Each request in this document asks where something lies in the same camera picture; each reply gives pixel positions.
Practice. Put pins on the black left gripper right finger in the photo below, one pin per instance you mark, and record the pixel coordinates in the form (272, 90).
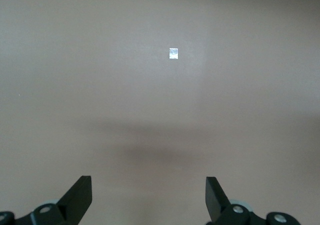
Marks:
(220, 207)

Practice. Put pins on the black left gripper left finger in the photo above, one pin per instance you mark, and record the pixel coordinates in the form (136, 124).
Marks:
(75, 205)

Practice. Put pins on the small tape patch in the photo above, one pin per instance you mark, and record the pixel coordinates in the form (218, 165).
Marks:
(173, 53)

